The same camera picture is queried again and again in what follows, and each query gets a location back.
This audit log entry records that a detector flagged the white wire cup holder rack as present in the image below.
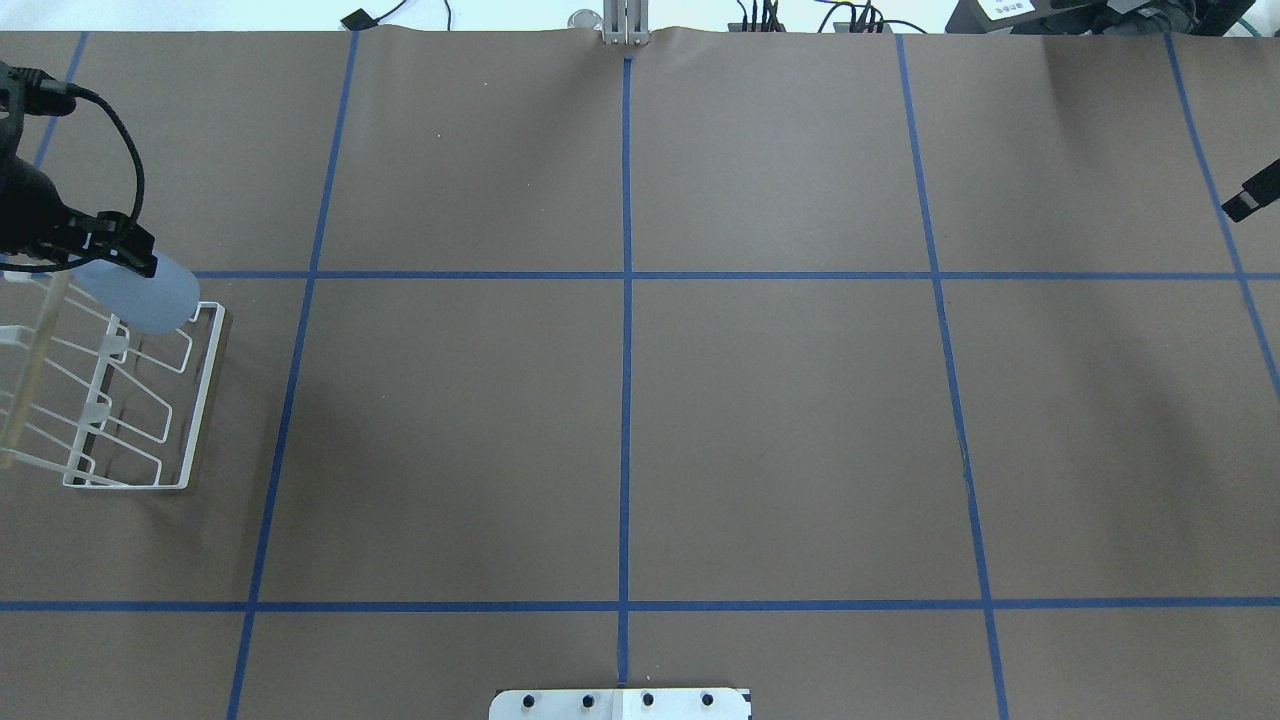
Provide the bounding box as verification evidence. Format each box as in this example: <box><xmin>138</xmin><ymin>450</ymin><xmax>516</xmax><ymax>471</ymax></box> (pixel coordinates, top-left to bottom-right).
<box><xmin>3</xmin><ymin>272</ymin><xmax>230</xmax><ymax>492</ymax></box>

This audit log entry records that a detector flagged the light blue plastic cup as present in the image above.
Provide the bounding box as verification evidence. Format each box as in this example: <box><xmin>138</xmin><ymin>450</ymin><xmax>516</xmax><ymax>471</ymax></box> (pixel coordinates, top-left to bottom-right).
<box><xmin>70</xmin><ymin>252</ymin><xmax>200</xmax><ymax>334</ymax></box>

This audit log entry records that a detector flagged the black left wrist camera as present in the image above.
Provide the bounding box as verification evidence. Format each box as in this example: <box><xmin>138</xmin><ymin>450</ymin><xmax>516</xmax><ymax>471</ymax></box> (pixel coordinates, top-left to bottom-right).
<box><xmin>1</xmin><ymin>61</ymin><xmax>77</xmax><ymax>118</ymax></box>

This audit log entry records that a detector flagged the aluminium frame post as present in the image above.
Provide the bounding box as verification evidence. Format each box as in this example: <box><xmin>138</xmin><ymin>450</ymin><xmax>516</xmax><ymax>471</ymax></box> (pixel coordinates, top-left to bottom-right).
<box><xmin>600</xmin><ymin>0</ymin><xmax>652</xmax><ymax>46</ymax></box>

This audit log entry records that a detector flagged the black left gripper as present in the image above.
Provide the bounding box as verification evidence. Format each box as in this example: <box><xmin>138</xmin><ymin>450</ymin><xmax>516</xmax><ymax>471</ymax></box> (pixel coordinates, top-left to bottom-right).
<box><xmin>1</xmin><ymin>156</ymin><xmax>159</xmax><ymax>279</ymax></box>

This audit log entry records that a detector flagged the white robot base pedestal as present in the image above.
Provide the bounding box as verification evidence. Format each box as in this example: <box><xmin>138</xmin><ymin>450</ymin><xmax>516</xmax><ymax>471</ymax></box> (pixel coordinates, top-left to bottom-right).
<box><xmin>488</xmin><ymin>687</ymin><xmax>754</xmax><ymax>719</ymax></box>

